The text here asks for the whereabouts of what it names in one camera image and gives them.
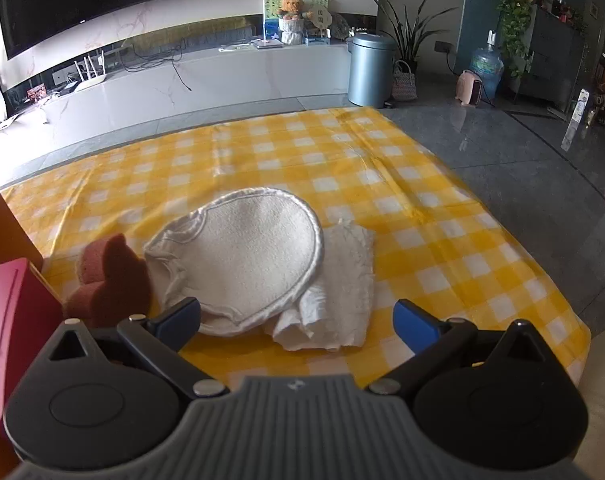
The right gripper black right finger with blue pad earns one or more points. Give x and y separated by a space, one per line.
437 346

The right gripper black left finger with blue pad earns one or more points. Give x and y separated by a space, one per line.
156 343

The white towel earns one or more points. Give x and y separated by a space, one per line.
334 311

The round cream bath mitt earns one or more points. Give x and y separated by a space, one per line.
246 257

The brown bear shaped sponge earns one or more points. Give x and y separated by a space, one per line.
113 284

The yellow checkered tablecloth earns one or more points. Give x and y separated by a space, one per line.
435 243

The red box lid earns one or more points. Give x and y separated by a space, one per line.
30 311

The orange cardboard box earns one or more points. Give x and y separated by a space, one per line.
14 241

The white tv console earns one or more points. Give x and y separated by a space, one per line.
204 87

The woven basket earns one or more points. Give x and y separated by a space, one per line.
404 85

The white wifi router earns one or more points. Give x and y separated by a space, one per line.
91 71

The water dispenser bottle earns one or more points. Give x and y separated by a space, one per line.
487 64

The grey metal trash bin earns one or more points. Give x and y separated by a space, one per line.
371 69

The tall leafy floor plant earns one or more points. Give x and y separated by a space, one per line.
410 33

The teddy bear bouquet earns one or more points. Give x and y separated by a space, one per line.
291 21

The hanging ivy plant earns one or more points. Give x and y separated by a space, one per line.
515 17

